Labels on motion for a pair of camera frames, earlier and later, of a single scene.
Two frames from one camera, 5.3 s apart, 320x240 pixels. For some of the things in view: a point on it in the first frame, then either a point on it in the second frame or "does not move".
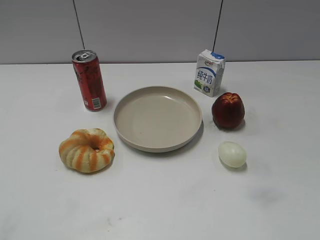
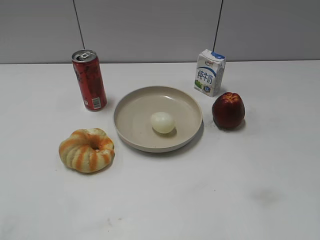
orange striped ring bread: (87, 151) does not move
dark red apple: (228, 110) does not move
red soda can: (89, 73) does not move
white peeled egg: (232, 154) to (162, 122)
